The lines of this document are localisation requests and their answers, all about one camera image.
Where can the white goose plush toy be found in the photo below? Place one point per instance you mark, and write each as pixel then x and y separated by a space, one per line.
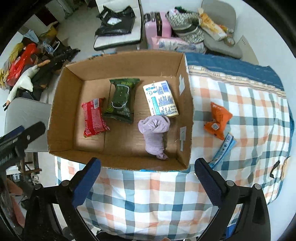
pixel 24 82

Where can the orange snack bag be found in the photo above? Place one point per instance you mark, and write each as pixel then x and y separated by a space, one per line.
pixel 220 117

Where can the blue long snack packet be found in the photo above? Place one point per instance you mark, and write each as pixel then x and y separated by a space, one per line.
pixel 227 145

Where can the black plastic bag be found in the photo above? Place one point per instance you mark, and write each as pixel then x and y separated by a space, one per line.
pixel 115 23

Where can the pink suitcase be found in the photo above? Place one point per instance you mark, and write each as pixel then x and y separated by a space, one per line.
pixel 156 25

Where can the floral pink pillow pack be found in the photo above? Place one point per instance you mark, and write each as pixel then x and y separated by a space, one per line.
pixel 176 44

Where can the grey plastic chair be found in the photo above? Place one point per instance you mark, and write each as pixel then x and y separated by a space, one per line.
pixel 26 112

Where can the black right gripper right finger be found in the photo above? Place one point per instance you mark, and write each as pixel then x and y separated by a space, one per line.
pixel 253 222

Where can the cardboard box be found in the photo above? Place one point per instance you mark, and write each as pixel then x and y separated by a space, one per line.
pixel 123 146

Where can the black clip on blanket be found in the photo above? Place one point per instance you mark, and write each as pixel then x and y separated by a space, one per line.
pixel 274 167

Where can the purple towel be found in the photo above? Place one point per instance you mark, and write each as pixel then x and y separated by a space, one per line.
pixel 153 129

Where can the plaid checkered blanket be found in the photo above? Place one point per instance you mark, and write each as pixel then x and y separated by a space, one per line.
pixel 155 204

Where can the green wet wipes pack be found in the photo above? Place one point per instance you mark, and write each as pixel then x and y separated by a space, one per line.
pixel 120 107

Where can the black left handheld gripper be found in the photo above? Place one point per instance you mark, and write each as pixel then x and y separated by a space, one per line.
pixel 14 143

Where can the grey office chair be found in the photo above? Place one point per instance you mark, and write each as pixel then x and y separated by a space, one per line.
pixel 224 15

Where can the red plastic bag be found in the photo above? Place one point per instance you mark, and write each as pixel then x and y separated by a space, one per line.
pixel 18 65

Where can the white padded chair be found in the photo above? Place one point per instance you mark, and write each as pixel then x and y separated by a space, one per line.
pixel 135 38

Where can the yellow bread package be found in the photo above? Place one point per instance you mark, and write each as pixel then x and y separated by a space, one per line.
pixel 210 27

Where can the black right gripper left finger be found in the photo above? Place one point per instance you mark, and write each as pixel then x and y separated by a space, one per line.
pixel 41 222

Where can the white blue tissue pack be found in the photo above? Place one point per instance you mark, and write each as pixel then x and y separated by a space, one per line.
pixel 160 99

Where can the black white patterned bag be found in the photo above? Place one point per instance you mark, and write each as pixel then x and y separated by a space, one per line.
pixel 186 25

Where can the red snack packet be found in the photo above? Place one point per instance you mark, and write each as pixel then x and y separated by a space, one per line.
pixel 93 118

